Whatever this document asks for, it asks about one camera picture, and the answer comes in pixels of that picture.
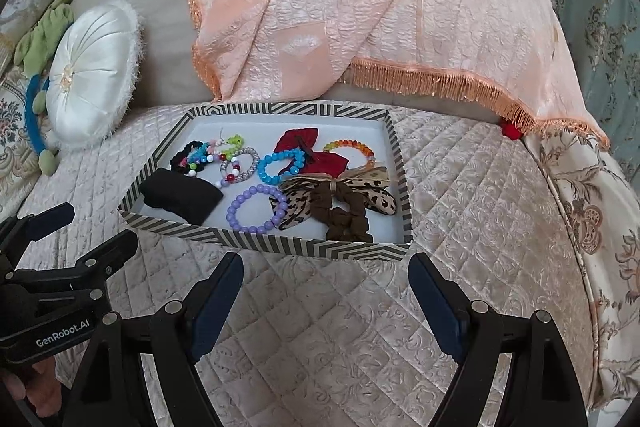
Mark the person's left hand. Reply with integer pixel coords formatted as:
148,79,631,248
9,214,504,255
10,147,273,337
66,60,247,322
0,354,66,415

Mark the turquoise chunky bead bracelet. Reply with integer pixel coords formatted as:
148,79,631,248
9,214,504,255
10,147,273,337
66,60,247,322
186,144,213,170

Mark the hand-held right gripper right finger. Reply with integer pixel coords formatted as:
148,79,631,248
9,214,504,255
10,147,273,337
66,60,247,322
407,252,588,427

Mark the beige sofa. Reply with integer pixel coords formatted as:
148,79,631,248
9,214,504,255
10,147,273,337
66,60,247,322
70,0,501,122

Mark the leopard print hair bow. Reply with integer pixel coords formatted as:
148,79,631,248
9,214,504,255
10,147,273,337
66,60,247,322
270,164,398,230

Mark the teal patterned curtain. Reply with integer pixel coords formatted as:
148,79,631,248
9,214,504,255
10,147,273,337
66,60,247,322
530,0,640,158

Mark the white round satin cushion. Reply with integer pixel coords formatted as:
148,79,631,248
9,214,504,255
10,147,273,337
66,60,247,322
47,0,146,150

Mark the purple bead bracelet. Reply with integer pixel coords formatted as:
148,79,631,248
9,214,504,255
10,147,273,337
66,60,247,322
226,184,289,234

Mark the quilted beige sofa cover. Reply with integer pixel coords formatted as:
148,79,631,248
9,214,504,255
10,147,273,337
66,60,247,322
20,99,601,427

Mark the black scrunchie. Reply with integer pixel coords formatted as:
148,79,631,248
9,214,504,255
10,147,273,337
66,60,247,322
170,139,211,178

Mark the green and blue plush toy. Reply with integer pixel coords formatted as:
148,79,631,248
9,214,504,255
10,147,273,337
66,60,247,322
14,2,75,176

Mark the brown scrunchie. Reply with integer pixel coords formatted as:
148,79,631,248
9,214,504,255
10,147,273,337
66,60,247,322
312,184,375,243

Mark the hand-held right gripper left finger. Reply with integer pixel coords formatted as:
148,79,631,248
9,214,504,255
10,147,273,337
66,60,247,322
62,252,244,427

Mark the silver rhinestone bracelet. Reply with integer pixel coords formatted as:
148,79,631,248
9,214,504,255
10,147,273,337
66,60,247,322
222,147,262,182

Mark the striped jewelry box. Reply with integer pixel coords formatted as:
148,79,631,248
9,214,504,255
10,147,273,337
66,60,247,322
117,102,413,262

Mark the blue bead bracelet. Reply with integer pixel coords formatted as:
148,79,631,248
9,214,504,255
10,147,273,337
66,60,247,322
256,148,307,186

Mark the red hair bow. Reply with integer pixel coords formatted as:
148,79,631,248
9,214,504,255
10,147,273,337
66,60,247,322
272,127,350,178

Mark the white and red bead bracelet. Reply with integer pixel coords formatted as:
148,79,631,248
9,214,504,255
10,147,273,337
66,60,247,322
212,139,238,188

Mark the peach fringed throw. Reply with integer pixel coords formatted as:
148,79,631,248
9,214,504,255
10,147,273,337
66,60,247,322
187,0,612,152

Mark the rainbow bead bracelet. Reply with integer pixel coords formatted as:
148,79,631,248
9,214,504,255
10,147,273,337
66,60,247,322
322,138,376,170

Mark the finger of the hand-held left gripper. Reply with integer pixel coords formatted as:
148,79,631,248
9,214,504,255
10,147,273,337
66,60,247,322
0,202,76,273
15,229,139,308

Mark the black folded cloth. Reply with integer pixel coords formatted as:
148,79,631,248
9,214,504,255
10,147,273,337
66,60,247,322
139,171,225,224

